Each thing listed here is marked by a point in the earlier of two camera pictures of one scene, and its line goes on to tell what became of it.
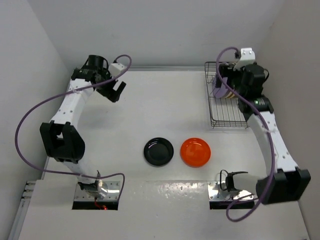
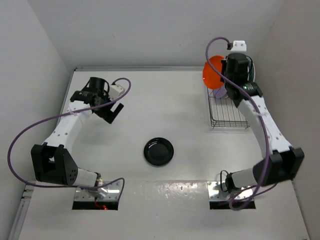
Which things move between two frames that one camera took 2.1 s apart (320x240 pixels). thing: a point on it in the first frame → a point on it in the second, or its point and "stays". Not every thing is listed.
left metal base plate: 112,187 stays
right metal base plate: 215,193 stays
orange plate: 195,152 → 211,77
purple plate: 220,92 stays
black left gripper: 111,94 → 108,115
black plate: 158,151 stays
